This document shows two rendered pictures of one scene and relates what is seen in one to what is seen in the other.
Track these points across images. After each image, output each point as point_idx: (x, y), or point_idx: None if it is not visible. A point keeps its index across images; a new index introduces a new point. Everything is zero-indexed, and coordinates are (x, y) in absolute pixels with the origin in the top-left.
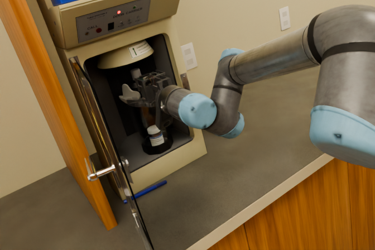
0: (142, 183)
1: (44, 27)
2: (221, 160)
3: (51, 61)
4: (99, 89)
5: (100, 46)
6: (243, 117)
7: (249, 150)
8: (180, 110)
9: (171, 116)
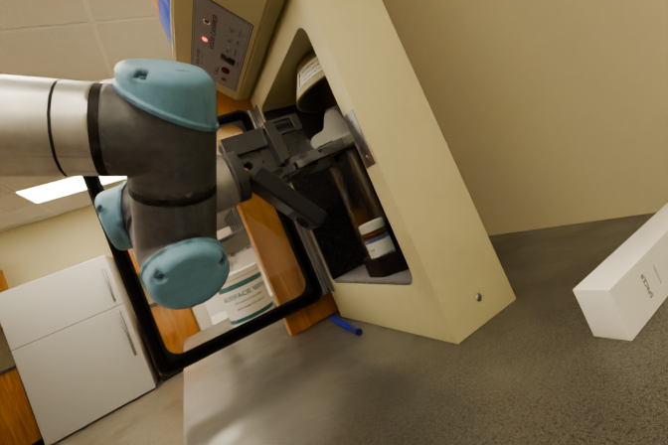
0: (353, 309)
1: (410, 40)
2: (409, 384)
3: (422, 88)
4: None
5: (262, 85)
6: (154, 267)
7: (454, 443)
8: None
9: (293, 211)
